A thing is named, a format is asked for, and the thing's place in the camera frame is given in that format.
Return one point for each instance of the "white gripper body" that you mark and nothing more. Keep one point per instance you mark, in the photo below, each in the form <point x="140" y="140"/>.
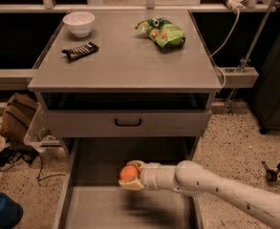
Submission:
<point x="148" y="175"/>

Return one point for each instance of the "open grey middle drawer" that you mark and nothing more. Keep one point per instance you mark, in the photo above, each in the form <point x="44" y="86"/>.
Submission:
<point x="92" y="199"/>

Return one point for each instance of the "white ceramic bowl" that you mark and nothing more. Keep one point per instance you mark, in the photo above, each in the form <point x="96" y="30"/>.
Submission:
<point x="79" y="23"/>

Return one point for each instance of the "orange fruit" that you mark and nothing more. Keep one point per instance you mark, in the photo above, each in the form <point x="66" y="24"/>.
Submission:
<point x="129" y="172"/>

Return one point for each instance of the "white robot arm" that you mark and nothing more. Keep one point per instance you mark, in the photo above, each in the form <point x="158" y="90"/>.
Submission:
<point x="190" y="178"/>

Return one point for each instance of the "clear plastic bin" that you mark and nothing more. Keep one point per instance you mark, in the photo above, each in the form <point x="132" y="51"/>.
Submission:
<point x="38" y="135"/>

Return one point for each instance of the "dark chocolate bar wrapper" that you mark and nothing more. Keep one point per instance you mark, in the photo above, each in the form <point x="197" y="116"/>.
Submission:
<point x="81" y="51"/>

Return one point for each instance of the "black wheeled stand leg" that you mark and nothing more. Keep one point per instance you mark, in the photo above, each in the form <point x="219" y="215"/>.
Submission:
<point x="278" y="169"/>

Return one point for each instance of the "grey drawer cabinet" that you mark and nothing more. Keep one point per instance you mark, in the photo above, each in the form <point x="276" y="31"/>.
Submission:
<point x="128" y="72"/>

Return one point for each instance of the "brown backpack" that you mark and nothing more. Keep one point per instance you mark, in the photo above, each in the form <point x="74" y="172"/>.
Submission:
<point x="17" y="118"/>

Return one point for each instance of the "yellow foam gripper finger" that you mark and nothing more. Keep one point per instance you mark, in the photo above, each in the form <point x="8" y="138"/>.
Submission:
<point x="137" y="163"/>
<point x="133" y="185"/>

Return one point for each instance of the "closed grey top drawer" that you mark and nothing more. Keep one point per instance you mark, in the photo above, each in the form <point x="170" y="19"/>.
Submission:
<point x="127" y="123"/>

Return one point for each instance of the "green chip bag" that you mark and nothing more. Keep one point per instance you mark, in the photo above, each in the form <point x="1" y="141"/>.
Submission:
<point x="162" y="32"/>

